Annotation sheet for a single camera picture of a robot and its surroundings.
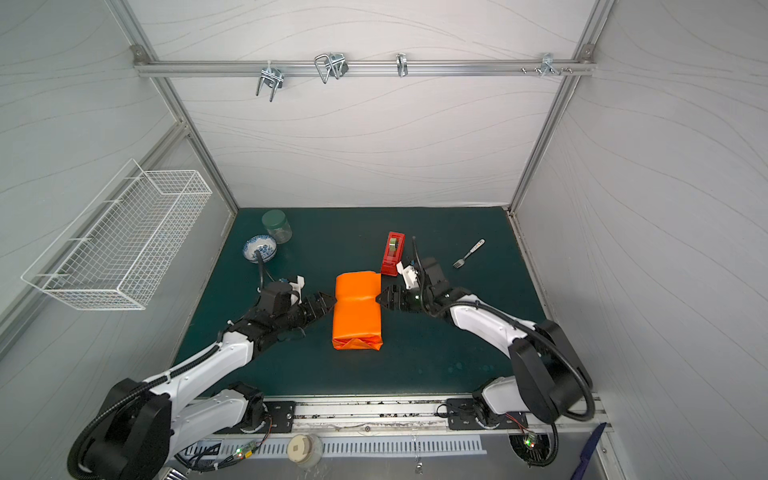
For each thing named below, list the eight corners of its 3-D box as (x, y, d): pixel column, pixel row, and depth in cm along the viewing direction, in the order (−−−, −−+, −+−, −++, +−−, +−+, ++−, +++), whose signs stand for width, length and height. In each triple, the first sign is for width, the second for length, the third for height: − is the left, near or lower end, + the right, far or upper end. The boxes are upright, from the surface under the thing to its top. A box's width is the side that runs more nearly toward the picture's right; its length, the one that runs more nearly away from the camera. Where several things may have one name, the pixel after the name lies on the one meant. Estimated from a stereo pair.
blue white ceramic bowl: (242, 263, 104) (238, 257, 101) (251, 240, 110) (248, 234, 108) (272, 263, 104) (269, 257, 101) (280, 240, 110) (277, 234, 108)
